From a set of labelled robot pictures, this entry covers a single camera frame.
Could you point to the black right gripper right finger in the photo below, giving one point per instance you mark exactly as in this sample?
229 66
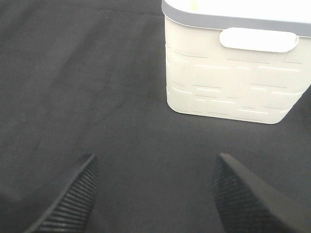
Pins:
247 204

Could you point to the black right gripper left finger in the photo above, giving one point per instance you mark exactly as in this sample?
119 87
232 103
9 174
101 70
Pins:
65 203

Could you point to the cream plastic storage basket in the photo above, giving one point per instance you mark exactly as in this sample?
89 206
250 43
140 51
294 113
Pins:
247 60

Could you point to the black table cloth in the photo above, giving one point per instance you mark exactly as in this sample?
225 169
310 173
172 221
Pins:
88 76

